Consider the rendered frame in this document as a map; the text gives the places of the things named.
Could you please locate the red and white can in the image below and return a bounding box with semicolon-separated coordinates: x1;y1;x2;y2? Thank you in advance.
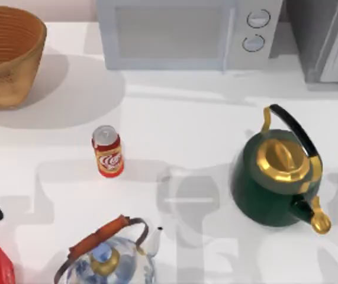
91;125;125;179

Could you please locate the pale microwave oven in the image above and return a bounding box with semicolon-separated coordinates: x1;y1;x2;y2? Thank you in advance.
95;0;284;72

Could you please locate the green and gold kettle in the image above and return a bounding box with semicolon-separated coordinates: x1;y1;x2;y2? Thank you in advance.
230;104;332;236

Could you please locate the microwave knob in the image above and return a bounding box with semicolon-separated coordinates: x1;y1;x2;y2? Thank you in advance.
246;8;272;29
242;33;266;53

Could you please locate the woven wooden basket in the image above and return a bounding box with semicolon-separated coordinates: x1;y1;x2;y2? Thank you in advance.
0;5;48;111

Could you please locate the glass kettle with brown handle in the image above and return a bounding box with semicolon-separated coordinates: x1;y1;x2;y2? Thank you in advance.
53;215;164;284

